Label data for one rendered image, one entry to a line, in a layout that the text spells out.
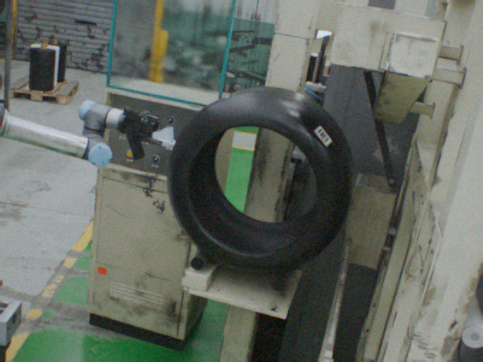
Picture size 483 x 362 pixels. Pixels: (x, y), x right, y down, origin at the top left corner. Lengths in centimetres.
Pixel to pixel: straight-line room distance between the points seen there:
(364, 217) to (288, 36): 69
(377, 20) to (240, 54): 946
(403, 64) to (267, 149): 92
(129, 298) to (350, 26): 198
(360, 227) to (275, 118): 59
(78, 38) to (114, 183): 865
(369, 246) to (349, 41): 92
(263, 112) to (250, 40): 911
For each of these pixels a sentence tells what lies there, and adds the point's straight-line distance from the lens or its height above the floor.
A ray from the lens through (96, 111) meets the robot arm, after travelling 198.
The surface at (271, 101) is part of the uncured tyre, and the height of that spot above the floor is 147.
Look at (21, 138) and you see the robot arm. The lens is 184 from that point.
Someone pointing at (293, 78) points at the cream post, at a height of 151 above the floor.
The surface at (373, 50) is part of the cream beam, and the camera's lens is 139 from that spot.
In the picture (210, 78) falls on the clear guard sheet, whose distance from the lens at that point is 252.
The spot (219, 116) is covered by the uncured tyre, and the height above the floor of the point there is 140.
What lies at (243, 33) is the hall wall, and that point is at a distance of 1077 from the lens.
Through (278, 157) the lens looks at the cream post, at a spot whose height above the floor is 122.
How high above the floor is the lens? 175
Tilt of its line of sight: 18 degrees down
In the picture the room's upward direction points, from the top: 10 degrees clockwise
